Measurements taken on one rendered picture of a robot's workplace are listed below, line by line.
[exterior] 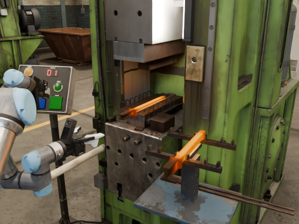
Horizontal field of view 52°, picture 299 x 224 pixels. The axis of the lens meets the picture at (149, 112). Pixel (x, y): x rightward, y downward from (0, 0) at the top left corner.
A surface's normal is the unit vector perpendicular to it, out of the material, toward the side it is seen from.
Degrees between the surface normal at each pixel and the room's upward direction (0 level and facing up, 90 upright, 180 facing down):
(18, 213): 0
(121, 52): 90
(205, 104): 90
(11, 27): 79
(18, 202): 0
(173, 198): 0
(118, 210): 90
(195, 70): 90
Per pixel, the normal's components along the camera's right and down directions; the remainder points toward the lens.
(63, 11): 0.78, 0.22
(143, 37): -0.57, 0.28
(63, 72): -0.15, -0.18
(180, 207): 0.00, -0.94
